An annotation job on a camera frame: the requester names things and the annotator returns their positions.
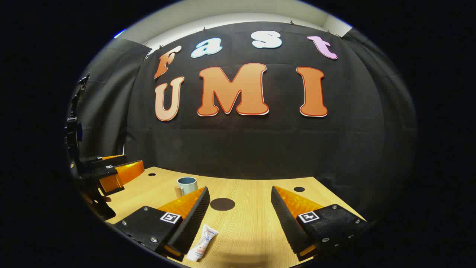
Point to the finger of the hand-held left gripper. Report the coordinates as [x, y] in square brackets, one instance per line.
[108, 162]
[111, 173]

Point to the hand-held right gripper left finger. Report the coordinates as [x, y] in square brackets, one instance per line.
[193, 219]

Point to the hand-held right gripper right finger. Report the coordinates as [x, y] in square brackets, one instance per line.
[284, 219]

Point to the white toothpaste tube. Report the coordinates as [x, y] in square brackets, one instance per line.
[202, 243]

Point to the wooden desktop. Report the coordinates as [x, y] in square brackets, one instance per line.
[249, 227]

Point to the black backdrop cloth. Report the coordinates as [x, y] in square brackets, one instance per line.
[260, 149]

